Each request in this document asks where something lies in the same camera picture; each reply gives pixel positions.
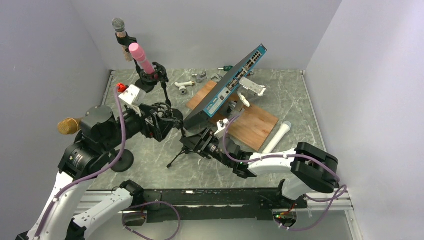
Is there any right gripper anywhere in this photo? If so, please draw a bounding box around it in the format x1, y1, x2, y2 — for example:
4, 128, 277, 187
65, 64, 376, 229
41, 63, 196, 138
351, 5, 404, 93
180, 126, 233, 168

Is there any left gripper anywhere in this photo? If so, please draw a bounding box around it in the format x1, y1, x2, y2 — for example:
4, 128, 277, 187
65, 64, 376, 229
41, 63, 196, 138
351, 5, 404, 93
102, 102, 178, 151

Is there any black tripod shock-mount stand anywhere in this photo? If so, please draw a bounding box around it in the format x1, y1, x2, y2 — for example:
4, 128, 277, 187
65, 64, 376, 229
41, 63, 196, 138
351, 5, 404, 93
150, 103, 213, 169

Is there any black round-base shock-mount stand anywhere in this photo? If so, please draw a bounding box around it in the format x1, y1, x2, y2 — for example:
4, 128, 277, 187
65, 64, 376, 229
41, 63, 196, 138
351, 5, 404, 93
138, 61, 184, 121

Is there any black round-base clip stand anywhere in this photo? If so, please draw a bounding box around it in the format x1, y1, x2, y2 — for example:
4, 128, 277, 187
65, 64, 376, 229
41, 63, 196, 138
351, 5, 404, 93
108, 149, 135, 173

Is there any pink microphone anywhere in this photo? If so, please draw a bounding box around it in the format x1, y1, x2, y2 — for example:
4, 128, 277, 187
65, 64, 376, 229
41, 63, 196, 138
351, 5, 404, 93
128, 42, 155, 75

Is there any gold microphone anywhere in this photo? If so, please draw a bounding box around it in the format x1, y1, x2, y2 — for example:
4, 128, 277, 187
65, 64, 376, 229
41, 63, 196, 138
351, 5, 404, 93
57, 117, 83, 135

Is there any white microphone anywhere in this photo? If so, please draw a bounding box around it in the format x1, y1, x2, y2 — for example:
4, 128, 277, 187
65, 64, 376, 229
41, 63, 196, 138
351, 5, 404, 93
262, 121, 292, 154

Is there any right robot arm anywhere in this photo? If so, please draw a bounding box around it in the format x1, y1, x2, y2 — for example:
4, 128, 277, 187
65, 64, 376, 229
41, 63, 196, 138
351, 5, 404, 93
180, 128, 340, 208

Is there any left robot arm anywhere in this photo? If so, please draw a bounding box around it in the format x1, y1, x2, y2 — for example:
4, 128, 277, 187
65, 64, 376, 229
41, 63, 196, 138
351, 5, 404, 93
17, 102, 183, 240

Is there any tall black round-base stand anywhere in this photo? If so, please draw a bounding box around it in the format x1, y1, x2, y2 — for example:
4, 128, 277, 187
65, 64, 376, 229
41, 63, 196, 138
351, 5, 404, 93
126, 34, 158, 93

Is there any grey-headed tan microphone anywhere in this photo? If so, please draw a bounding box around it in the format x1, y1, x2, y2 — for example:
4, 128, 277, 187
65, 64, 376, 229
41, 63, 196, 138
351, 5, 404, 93
112, 18, 133, 62

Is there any white plastic faucet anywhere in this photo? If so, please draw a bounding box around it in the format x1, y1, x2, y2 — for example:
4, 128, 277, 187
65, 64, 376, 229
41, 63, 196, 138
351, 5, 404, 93
174, 80, 196, 95

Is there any silver metal faucet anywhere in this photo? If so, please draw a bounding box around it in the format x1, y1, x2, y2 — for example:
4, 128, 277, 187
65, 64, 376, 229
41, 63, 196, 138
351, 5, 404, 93
191, 70, 207, 84

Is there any wooden board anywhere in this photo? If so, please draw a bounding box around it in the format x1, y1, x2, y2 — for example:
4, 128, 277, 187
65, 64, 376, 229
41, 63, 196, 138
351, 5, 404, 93
186, 80, 279, 151

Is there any adjustable wrench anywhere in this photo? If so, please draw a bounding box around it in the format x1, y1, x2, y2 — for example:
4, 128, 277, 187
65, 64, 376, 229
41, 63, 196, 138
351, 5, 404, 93
210, 73, 223, 83

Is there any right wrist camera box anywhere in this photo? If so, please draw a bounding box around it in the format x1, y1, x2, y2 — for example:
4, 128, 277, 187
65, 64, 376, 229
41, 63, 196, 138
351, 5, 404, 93
214, 118, 229, 139

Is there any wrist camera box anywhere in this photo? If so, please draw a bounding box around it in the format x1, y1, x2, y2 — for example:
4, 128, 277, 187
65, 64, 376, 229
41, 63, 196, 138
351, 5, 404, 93
118, 84, 147, 107
214, 118, 229, 139

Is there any blue network switch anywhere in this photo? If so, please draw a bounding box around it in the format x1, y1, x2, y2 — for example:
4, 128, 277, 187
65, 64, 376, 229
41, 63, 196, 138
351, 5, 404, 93
183, 44, 267, 130

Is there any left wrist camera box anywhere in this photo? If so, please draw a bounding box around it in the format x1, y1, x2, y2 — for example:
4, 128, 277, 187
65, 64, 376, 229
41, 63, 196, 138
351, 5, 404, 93
118, 84, 147, 107

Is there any metal mounting bracket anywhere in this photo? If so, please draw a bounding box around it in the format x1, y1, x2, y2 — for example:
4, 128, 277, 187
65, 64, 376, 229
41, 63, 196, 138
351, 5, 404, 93
219, 100, 244, 121

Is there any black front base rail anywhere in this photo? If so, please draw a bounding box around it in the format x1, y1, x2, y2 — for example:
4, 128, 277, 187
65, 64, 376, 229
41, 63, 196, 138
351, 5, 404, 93
144, 187, 293, 223

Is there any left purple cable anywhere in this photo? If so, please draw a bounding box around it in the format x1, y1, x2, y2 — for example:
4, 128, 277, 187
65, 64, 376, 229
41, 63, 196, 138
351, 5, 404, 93
33, 85, 127, 239

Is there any green-handled screwdriver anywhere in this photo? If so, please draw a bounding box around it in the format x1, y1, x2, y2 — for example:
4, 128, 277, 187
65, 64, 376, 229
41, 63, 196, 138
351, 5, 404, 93
218, 65, 233, 72

